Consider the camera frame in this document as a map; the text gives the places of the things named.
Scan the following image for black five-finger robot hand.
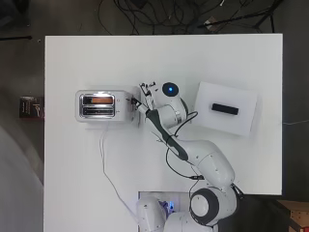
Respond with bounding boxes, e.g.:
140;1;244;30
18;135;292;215
129;81;159;114

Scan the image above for white steel toaster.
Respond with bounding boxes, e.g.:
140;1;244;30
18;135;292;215
74;89;134;124

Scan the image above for slice of toast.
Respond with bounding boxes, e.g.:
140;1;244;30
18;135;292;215
91;97;114;104

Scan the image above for black block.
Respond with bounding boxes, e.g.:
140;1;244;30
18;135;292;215
211;102;240;116

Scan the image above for white flat box stand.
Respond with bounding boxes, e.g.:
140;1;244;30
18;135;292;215
193;80;260;138

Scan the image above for dark printed box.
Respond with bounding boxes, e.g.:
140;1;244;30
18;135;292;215
18;95;45;120

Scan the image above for black rod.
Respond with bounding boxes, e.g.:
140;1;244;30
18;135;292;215
0;35;34;42

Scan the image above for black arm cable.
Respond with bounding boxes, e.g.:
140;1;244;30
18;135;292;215
165;110;206;181

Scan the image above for black floor cables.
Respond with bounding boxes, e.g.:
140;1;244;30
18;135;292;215
97;0;202;36

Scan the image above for white toaster power cord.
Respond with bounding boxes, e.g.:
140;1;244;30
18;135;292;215
98;123;142;225

